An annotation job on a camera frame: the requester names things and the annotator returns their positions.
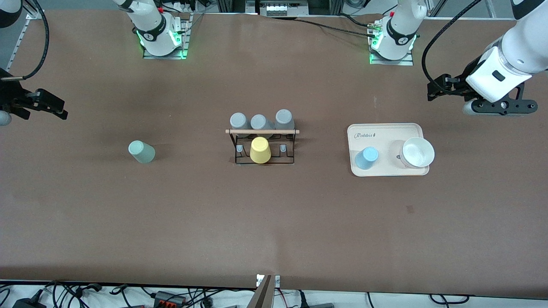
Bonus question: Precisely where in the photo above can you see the pale green cup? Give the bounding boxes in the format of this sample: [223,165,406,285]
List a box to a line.
[128,140,156,164]

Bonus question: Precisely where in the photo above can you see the light blue cup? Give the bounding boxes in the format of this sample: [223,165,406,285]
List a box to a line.
[354,147,379,170]

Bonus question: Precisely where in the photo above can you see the white bowl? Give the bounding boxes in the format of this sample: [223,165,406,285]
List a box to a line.
[399,137,435,169]

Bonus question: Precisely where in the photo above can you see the beige tray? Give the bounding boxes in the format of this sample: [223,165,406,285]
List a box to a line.
[347,123,430,177]

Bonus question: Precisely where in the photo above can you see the grey cup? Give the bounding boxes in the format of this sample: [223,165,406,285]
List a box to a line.
[250,114,275,138]
[230,113,250,138]
[274,109,295,131]

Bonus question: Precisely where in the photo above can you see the white socket strip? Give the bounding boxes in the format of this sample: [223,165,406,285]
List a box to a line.
[259,0,310,18]

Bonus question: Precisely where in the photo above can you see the yellow cup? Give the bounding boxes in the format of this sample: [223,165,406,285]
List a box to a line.
[250,136,272,164]

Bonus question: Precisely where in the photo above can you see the black power adapter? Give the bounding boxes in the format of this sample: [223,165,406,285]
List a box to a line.
[12,296,48,308]

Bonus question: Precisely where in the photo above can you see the black power strip orange switches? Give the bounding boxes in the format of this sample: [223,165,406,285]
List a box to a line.
[152,291,188,307]

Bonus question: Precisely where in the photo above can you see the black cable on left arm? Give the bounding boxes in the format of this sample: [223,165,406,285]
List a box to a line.
[421,0,484,95]

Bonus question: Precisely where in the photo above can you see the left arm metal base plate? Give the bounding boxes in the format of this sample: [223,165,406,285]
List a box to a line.
[369,50,414,66]

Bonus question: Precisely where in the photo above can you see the aluminium table rail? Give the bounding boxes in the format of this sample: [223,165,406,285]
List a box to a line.
[5,0,43,72]

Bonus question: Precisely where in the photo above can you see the black cable across table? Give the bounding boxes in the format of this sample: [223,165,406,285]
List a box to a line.
[295,16,379,38]

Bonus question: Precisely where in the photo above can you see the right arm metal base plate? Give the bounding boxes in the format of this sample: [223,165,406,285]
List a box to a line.
[143,13,191,60]

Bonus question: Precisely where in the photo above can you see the black wire cup rack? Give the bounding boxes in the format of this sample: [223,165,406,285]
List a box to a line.
[226,127,300,165]

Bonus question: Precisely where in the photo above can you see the grey camera stand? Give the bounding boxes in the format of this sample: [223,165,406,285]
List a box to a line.
[246,275,274,308]

